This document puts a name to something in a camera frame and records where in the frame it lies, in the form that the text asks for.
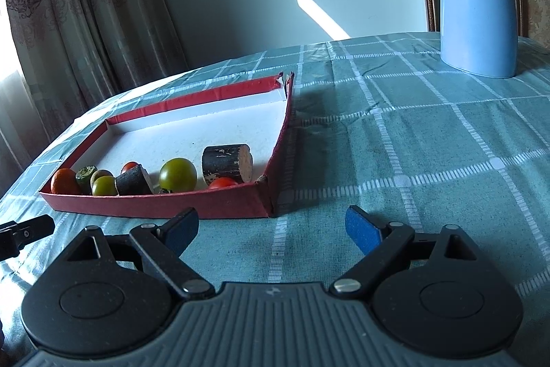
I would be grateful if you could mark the green cucumber piece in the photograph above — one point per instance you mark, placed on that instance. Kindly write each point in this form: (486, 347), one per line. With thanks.
(86, 177)

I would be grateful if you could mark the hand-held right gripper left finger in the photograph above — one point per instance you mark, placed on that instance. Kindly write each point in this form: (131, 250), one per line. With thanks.
(178, 231)

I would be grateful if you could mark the teal checked cloth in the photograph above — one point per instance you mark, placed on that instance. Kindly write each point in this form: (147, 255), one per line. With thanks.
(429, 135)

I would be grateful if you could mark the small green tomato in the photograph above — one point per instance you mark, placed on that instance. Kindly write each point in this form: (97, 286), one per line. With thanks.
(104, 187)

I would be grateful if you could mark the orange tangerine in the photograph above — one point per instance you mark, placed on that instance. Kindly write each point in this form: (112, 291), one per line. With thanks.
(63, 181)

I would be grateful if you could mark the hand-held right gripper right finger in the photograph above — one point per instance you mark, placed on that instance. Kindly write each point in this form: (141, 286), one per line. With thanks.
(365, 229)

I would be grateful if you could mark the red cardboard box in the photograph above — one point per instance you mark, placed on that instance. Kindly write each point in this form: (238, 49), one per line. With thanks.
(193, 205)

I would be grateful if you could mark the large green tomato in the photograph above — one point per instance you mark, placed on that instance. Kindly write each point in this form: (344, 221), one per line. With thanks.
(178, 174)

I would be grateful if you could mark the sheer white curtain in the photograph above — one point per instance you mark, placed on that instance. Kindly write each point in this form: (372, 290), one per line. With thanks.
(6, 113)

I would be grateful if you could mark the red cherry tomato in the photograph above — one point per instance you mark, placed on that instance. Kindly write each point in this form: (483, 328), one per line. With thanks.
(222, 183)
(129, 166)

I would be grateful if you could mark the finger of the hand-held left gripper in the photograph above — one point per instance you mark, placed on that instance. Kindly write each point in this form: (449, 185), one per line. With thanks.
(25, 231)

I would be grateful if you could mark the patterned beige curtain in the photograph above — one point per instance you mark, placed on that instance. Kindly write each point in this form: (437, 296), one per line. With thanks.
(86, 27)

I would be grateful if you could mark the dark sugarcane piece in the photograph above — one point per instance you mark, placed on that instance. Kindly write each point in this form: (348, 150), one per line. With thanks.
(133, 181)
(223, 164)

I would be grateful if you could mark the blue kettle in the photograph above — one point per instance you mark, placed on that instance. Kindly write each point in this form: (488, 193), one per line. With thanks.
(477, 6)

